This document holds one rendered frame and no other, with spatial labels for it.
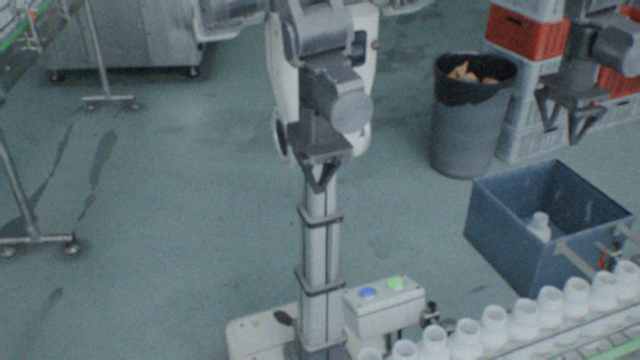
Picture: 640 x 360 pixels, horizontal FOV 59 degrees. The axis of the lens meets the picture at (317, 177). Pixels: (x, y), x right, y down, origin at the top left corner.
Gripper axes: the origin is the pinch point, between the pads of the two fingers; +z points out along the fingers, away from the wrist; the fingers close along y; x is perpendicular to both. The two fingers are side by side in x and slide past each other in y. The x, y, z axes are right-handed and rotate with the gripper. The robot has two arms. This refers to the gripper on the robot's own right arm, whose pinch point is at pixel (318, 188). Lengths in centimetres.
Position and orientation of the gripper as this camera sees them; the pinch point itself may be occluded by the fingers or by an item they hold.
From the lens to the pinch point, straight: 84.7
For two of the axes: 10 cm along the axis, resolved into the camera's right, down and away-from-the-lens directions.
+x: 9.3, -2.1, 3.1
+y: 3.8, 5.2, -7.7
